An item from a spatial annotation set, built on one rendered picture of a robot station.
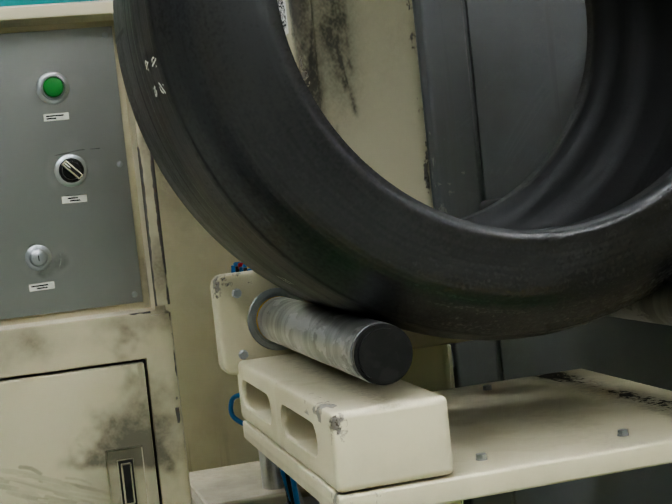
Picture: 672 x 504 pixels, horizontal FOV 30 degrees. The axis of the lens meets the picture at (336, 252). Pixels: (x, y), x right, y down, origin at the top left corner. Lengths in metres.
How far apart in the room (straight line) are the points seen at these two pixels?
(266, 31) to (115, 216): 0.71
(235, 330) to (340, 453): 0.35
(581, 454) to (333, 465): 0.19
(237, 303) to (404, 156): 0.23
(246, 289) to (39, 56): 0.47
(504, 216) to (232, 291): 0.27
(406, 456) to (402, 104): 0.48
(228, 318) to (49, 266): 0.38
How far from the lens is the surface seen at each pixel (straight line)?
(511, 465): 0.95
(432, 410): 0.91
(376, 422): 0.90
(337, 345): 0.93
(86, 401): 1.51
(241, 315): 1.22
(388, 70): 1.29
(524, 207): 1.22
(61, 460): 1.52
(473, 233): 0.91
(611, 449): 0.98
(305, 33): 1.27
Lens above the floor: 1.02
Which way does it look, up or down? 3 degrees down
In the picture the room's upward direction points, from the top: 6 degrees counter-clockwise
